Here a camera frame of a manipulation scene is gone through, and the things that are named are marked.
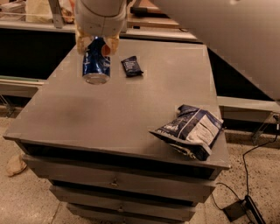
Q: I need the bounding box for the blue white chip bag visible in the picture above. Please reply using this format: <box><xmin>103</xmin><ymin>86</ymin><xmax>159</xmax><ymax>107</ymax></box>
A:
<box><xmin>150</xmin><ymin>105</ymin><xmax>223</xmax><ymax>161</ymax></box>

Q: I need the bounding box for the grey drawer cabinet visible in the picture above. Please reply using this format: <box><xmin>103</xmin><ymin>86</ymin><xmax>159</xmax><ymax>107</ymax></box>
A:
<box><xmin>5</xmin><ymin>39</ymin><xmax>229</xmax><ymax>224</ymax></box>

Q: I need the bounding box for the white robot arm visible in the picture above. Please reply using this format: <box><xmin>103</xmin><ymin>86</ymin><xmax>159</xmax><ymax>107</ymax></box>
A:
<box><xmin>74</xmin><ymin>0</ymin><xmax>280</xmax><ymax>102</ymax></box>

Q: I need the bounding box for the crumpled paper on floor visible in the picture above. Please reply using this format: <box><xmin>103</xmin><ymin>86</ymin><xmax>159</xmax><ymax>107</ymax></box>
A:
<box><xmin>6</xmin><ymin>154</ymin><xmax>27</xmax><ymax>177</ymax></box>

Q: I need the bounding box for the orange white bag on shelf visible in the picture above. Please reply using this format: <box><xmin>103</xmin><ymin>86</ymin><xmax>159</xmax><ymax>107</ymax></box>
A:
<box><xmin>25</xmin><ymin>0</ymin><xmax>75</xmax><ymax>24</ymax></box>

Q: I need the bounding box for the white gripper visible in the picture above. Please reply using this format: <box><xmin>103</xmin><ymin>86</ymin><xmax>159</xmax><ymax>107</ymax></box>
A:
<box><xmin>74</xmin><ymin>0</ymin><xmax>127</xmax><ymax>56</ymax></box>

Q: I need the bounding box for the blue pepsi can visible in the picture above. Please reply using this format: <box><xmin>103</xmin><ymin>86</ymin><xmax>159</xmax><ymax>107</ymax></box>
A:
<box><xmin>82</xmin><ymin>38</ymin><xmax>110</xmax><ymax>85</ymax></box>

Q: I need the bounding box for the grey metal bracket left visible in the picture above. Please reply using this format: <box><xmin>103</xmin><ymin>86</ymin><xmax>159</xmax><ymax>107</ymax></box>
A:
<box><xmin>48</xmin><ymin>0</ymin><xmax>65</xmax><ymax>29</ymax></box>

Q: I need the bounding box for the wooden board on shelf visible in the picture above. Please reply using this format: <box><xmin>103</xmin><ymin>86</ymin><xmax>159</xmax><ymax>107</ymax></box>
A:
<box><xmin>130</xmin><ymin>0</ymin><xmax>165</xmax><ymax>17</ymax></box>

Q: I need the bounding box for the small dark blue snack packet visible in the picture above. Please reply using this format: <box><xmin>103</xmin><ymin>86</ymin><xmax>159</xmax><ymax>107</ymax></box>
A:
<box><xmin>121</xmin><ymin>56</ymin><xmax>143</xmax><ymax>77</ymax></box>

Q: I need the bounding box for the black floor power box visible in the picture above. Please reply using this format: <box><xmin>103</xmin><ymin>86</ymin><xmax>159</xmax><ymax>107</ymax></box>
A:
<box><xmin>222</xmin><ymin>195</ymin><xmax>266</xmax><ymax>224</ymax></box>

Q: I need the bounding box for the black power cable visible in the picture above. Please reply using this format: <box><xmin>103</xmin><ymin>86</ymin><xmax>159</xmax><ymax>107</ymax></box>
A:
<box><xmin>210</xmin><ymin>116</ymin><xmax>280</xmax><ymax>211</ymax></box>

